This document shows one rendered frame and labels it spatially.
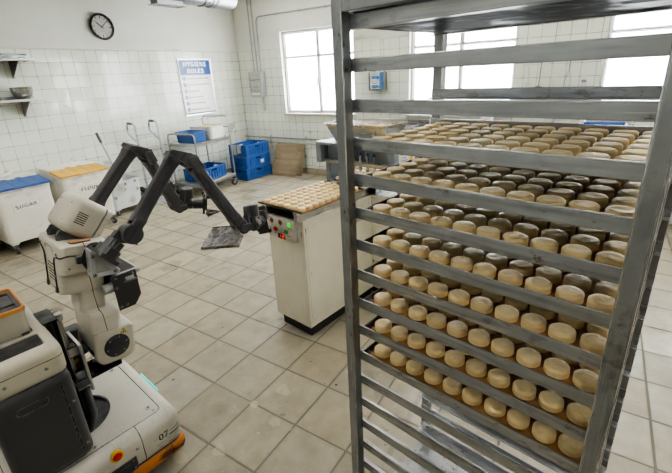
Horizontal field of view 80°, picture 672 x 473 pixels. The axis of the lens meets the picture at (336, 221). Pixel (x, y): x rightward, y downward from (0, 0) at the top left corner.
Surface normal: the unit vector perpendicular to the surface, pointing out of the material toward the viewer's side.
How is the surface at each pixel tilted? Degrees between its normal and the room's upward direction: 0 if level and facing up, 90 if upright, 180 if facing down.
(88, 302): 90
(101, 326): 90
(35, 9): 90
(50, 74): 90
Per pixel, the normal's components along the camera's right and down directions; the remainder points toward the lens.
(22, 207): 0.83, 0.18
